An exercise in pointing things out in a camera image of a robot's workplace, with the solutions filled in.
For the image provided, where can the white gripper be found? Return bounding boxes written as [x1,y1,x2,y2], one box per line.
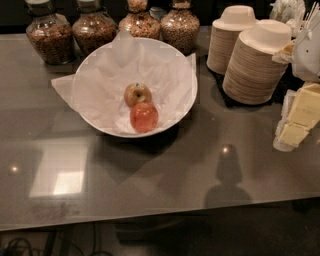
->
[272,23,320,152]

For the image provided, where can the red apple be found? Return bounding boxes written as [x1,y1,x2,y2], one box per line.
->
[130,102,159,133]

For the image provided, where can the yellow-green apple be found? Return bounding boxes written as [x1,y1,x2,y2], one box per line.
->
[124,83,152,108]

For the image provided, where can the white bowl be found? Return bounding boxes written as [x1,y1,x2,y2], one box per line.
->
[75,36,199,139]

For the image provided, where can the black mat under bowls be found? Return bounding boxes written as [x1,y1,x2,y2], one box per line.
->
[209,54,303,107]

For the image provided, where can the white plastic cutlery bunch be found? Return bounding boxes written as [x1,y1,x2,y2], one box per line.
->
[269,0,320,37]

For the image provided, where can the rear stack of paper bowls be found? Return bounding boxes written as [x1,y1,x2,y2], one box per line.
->
[207,5,257,75]

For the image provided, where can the glass cereal jar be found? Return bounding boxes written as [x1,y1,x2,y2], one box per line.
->
[72,0,117,55]
[119,0,160,39]
[160,0,200,55]
[25,0,75,65]

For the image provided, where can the white tissue paper liner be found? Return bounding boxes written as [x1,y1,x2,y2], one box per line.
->
[50,27,198,136]

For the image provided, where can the leftmost glass cereal jar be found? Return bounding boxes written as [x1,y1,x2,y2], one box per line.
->
[25,0,75,65]

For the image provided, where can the black cables under table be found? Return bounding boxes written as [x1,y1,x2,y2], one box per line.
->
[0,223,114,256]

